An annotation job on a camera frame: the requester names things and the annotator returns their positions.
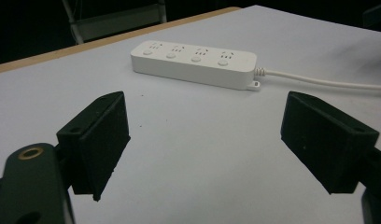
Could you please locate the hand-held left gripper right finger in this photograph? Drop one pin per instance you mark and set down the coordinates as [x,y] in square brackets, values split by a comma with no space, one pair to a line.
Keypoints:
[322,140]

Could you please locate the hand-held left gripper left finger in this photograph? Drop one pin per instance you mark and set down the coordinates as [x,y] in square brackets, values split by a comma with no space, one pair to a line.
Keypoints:
[96,137]

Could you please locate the white power strip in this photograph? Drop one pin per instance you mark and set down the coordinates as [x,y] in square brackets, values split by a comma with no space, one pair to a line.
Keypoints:
[194,63]

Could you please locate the metal stand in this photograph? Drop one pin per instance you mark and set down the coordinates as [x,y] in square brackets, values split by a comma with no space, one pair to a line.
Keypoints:
[114,17]

